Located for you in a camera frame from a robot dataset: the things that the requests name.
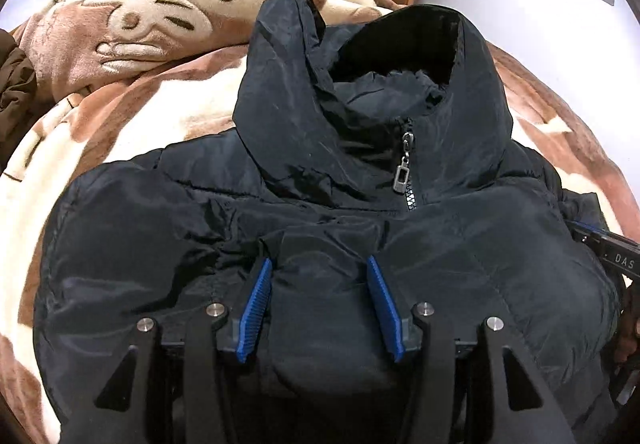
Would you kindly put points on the dark navy puffer jacket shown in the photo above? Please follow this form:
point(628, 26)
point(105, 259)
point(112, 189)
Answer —
point(325, 234)

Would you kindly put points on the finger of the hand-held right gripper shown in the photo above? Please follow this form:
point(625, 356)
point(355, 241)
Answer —
point(587, 230)

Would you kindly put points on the brown puffer jacket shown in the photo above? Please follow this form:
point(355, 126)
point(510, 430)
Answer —
point(15, 79)

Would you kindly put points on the person's right hand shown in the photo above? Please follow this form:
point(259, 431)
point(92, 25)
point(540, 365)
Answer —
point(629, 329)

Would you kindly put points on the brown cream printed blanket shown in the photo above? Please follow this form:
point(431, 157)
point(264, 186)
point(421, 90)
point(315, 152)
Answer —
point(150, 89)

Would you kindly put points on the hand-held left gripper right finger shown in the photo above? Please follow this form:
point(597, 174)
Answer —
point(385, 309)

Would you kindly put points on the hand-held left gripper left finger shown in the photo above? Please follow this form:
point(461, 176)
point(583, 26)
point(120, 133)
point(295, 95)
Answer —
point(256, 309)

